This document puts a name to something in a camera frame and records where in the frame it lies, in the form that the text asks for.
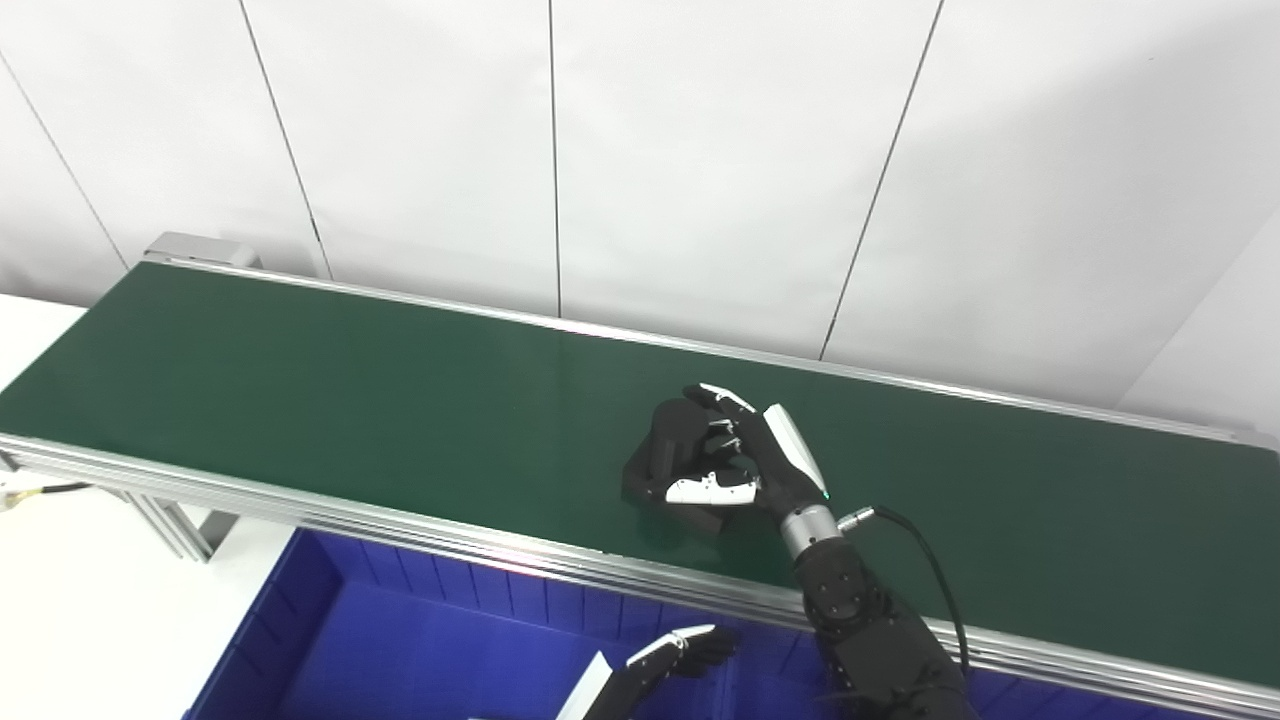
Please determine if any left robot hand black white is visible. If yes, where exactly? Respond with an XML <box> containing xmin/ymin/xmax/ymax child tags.
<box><xmin>555</xmin><ymin>624</ymin><xmax>736</xmax><ymax>720</ymax></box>

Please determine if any black cylinder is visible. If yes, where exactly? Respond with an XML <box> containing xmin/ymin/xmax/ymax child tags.
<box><xmin>622</xmin><ymin>398</ymin><xmax>761</xmax><ymax>536</ymax></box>

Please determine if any aluminium conveyor leg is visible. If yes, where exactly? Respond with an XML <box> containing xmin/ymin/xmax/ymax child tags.
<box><xmin>115</xmin><ymin>488</ymin><xmax>241</xmax><ymax>563</ymax></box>

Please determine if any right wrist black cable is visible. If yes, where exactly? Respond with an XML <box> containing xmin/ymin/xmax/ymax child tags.
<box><xmin>838</xmin><ymin>505</ymin><xmax>971</xmax><ymax>676</ymax></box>

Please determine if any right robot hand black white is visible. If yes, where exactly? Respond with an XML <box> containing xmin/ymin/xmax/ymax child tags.
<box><xmin>665</xmin><ymin>383</ymin><xmax>833</xmax><ymax>521</ymax></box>

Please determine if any green conveyor belt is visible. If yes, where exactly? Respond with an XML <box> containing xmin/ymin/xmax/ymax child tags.
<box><xmin>0</xmin><ymin>262</ymin><xmax>1280</xmax><ymax>691</ymax></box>
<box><xmin>0</xmin><ymin>255</ymin><xmax>1280</xmax><ymax>720</ymax></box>

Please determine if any yellow tipped black cable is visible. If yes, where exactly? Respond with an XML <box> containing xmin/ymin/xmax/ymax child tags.
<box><xmin>0</xmin><ymin>480</ymin><xmax>91</xmax><ymax>513</ymax></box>

